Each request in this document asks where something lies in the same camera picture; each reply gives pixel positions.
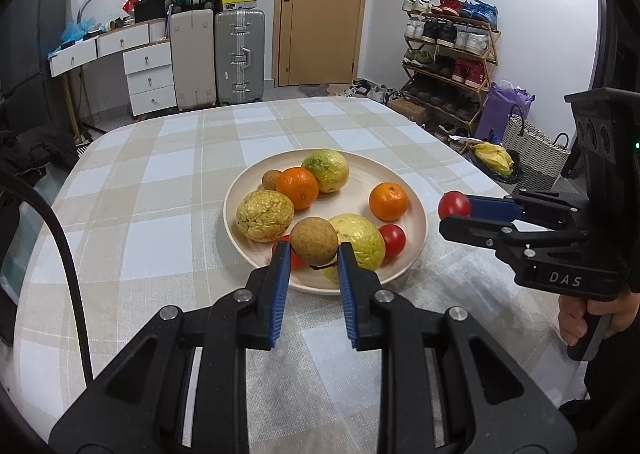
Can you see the scattered sneakers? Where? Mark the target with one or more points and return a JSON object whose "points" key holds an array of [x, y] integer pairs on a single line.
{"points": [[370, 89]]}

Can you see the green yellow passion fruit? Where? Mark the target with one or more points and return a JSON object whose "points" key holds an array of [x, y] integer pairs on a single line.
{"points": [[327, 169]]}

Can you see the yellow black shoe box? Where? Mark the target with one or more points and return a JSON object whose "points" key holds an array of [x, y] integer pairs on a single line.
{"points": [[237, 2]]}

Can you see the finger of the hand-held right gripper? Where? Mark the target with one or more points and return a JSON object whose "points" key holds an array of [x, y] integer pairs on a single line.
{"points": [[492, 208], [470, 229]]}

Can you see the blue plastic bag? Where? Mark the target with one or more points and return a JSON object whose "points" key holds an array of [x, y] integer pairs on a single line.
{"points": [[77, 32]]}

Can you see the beige suitcase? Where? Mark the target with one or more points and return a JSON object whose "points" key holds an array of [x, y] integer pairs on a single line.
{"points": [[192, 58]]}

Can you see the beige round plate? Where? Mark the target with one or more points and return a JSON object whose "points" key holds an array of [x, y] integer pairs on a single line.
{"points": [[345, 206]]}

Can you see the smooth yellow passion fruit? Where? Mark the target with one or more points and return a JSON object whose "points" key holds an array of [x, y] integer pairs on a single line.
{"points": [[362, 239]]}

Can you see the brown longan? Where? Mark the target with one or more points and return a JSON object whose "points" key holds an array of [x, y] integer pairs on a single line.
{"points": [[314, 240], [270, 179]]}

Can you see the grey doormat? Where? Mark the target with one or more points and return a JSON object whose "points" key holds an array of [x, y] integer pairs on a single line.
{"points": [[315, 89]]}

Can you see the purple bag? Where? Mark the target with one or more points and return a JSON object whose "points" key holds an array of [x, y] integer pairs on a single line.
{"points": [[505, 108]]}

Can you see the dark grey refrigerator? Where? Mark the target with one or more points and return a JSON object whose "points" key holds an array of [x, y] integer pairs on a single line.
{"points": [[30, 33]]}

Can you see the orange mandarin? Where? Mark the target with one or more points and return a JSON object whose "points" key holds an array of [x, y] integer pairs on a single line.
{"points": [[297, 188], [388, 201]]}

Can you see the wooden door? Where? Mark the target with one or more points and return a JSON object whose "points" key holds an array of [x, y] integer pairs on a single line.
{"points": [[320, 8]]}

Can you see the black padded jacket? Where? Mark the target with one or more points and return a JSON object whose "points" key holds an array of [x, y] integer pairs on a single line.
{"points": [[35, 153]]}

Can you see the silver suitcase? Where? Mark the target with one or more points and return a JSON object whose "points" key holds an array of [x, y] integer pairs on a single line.
{"points": [[240, 53]]}

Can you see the red tomato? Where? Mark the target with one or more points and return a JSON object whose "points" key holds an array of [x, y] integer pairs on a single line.
{"points": [[298, 261], [393, 240], [452, 204]]}

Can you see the wooden shoe rack with shoes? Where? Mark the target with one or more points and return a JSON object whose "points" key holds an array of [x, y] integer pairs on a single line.
{"points": [[450, 38]]}

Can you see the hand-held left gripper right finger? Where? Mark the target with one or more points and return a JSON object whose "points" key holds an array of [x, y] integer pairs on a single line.
{"points": [[350, 294]]}

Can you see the person's right forearm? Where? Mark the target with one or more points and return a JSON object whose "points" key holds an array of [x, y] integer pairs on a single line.
{"points": [[617, 364]]}

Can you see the person's right hand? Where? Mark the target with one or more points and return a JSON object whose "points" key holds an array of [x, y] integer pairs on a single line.
{"points": [[570, 324]]}

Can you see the woven basket bag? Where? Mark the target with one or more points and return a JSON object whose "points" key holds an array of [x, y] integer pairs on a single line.
{"points": [[535, 143]]}

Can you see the cardboard box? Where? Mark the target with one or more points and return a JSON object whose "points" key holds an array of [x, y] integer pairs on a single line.
{"points": [[407, 109]]}

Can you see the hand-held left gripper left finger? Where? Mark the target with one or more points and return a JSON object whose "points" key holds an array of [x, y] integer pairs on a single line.
{"points": [[280, 294]]}

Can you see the wrinkled yellow passion fruit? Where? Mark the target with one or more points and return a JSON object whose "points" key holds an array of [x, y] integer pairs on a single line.
{"points": [[264, 215]]}

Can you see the white desk with drawers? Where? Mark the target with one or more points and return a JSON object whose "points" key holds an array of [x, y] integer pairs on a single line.
{"points": [[147, 63]]}

